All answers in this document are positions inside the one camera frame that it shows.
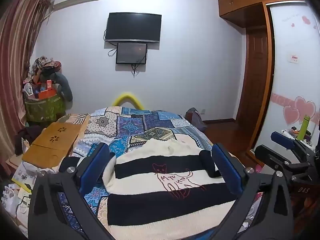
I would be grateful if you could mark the blue patchwork blanket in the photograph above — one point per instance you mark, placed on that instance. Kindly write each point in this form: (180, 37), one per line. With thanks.
(140, 127)

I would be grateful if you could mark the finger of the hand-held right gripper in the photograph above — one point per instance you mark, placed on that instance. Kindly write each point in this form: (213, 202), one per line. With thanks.
(270, 157)
(282, 140)

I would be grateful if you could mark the grey backpack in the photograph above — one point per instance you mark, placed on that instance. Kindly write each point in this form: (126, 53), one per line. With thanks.
(197, 120)

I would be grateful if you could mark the green fabric bag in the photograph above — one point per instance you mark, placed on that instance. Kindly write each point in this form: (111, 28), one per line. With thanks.
(45, 108)

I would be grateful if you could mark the wooden overhead cabinet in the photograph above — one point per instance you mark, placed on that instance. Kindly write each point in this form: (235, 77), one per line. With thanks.
(240, 0)

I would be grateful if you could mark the grey garment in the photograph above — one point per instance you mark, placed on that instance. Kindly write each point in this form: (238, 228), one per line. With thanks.
(65, 87)

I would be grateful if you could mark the dark cloth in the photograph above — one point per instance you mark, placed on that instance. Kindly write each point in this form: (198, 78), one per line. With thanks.
(27, 137)

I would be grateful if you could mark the red and white sticker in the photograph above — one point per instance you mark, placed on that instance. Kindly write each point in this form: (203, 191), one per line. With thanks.
(293, 58)

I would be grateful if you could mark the brown wooden door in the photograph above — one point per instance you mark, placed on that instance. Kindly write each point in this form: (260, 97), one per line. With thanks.
(255, 80)

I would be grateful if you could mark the tan patterned cloth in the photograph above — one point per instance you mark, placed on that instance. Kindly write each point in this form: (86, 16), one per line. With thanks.
(75, 120)

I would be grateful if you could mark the pile of white papers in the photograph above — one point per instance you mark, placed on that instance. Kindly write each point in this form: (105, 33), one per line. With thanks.
(17, 197)

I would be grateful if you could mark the patterned cloth bundle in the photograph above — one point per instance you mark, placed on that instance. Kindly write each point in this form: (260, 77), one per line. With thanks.
(42, 63)

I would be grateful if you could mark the orange box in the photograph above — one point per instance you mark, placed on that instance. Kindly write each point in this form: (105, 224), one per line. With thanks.
(47, 91)

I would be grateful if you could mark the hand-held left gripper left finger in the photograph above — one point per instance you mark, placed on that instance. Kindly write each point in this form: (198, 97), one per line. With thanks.
(96, 166)

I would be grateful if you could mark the small black wall monitor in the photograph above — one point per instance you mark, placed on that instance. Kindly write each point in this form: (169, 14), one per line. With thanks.
(131, 53)

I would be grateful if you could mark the wooden lap desk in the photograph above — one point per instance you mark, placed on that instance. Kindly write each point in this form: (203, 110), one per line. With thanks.
(50, 145)

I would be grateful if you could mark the green bottle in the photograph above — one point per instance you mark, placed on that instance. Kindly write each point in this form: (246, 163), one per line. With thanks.
(303, 127)

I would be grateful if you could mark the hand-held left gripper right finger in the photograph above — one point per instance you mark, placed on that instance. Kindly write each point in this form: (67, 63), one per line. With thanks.
(226, 167)

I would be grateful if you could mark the striped brown curtain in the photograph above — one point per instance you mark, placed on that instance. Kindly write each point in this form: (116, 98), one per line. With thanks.
(15, 55)

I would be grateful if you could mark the yellow foam hoop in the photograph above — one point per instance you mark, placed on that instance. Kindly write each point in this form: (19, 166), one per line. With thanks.
(127, 94)

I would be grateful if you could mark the large black wall television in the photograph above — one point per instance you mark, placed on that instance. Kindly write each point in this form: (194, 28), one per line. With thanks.
(133, 26)

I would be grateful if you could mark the black and white striped sweater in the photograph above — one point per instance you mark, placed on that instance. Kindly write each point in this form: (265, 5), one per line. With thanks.
(150, 170)

